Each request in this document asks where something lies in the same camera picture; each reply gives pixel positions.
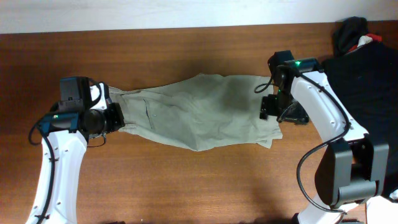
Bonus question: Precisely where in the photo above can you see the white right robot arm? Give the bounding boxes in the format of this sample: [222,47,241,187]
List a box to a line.
[259,52,389,223]

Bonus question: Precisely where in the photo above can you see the black left camera cable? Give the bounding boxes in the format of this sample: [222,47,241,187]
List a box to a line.
[27,77,108,224]

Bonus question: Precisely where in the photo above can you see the red and white garment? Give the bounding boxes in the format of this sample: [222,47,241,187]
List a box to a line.
[348,33,382,52]

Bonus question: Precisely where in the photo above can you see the khaki green shorts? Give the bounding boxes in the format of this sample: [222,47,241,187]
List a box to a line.
[109,73,282,151]

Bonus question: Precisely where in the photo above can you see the black garment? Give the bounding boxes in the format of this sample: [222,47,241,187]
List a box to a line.
[322,17,397,202]

